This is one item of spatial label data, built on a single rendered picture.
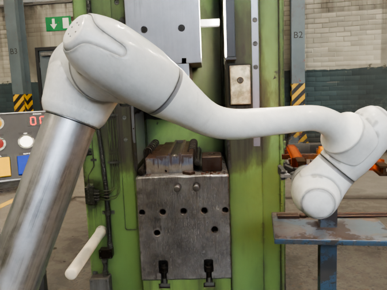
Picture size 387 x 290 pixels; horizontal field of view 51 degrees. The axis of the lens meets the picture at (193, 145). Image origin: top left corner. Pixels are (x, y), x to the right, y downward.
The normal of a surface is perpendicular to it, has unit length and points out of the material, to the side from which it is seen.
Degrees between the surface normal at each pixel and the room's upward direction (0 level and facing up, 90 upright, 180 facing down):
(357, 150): 113
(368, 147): 104
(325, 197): 85
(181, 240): 90
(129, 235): 90
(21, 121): 60
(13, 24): 90
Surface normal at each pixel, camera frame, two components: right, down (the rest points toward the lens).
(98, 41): 0.25, -0.01
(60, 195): 0.74, 0.19
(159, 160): -0.03, 0.14
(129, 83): 0.18, 0.58
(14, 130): 0.33, -0.40
